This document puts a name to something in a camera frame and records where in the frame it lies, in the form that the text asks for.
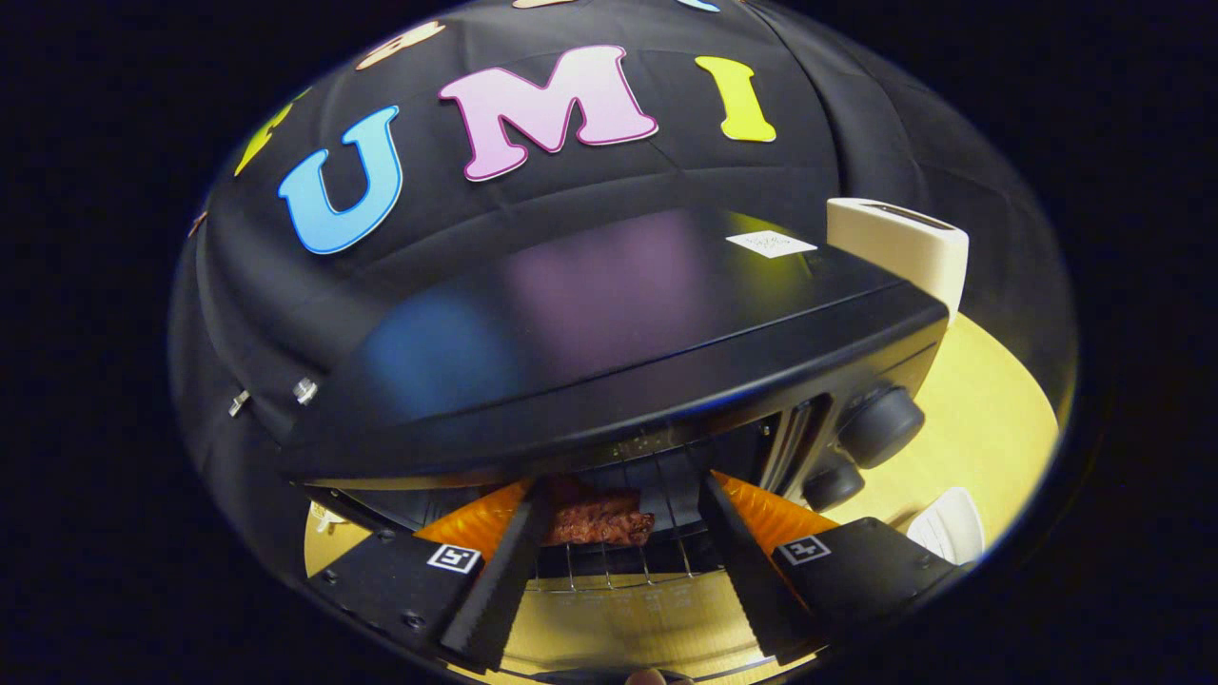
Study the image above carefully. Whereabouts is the white slot toaster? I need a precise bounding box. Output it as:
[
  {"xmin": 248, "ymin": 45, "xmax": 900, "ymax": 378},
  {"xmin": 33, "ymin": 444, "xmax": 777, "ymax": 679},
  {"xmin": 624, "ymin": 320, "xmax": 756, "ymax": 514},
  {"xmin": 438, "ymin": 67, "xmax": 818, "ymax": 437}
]
[{"xmin": 826, "ymin": 197, "xmax": 971, "ymax": 325}]

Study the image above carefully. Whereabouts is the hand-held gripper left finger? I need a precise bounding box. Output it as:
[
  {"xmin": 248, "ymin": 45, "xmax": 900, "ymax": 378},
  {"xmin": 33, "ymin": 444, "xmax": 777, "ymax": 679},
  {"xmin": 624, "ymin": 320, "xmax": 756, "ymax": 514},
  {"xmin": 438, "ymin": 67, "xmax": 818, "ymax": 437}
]
[{"xmin": 306, "ymin": 479, "xmax": 551, "ymax": 673}]

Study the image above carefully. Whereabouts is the black backdrop cloth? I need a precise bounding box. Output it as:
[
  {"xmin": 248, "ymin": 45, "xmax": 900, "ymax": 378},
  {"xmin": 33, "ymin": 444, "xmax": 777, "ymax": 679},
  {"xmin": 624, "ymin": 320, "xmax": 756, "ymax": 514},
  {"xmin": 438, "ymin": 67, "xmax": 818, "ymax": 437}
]
[{"xmin": 167, "ymin": 0, "xmax": 1081, "ymax": 572}]

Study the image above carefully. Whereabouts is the small white plate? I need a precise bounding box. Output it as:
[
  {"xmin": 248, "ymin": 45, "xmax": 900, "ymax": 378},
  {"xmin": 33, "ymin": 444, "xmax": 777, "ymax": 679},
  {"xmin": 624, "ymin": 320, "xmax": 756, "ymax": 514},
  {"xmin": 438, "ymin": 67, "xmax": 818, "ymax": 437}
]
[{"xmin": 905, "ymin": 486, "xmax": 986, "ymax": 565}]

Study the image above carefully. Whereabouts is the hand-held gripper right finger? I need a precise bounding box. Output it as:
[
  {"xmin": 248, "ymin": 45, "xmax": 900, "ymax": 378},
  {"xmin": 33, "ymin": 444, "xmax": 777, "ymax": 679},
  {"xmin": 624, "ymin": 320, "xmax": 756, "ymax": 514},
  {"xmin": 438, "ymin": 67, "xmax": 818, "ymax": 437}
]
[{"xmin": 699, "ymin": 469, "xmax": 972, "ymax": 667}]

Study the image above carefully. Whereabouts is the brown grilled meat strip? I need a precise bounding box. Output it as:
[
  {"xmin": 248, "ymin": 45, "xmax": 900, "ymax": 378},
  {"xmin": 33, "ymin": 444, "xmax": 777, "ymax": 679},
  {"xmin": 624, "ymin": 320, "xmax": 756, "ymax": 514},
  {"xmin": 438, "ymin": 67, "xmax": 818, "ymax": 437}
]
[{"xmin": 541, "ymin": 478, "xmax": 657, "ymax": 549}]

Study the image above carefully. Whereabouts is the black toaster oven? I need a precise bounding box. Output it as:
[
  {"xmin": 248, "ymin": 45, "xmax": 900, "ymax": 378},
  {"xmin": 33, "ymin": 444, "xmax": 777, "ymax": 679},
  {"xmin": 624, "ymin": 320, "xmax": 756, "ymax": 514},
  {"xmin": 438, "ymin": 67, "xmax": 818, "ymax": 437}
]
[{"xmin": 281, "ymin": 209, "xmax": 953, "ymax": 682}]

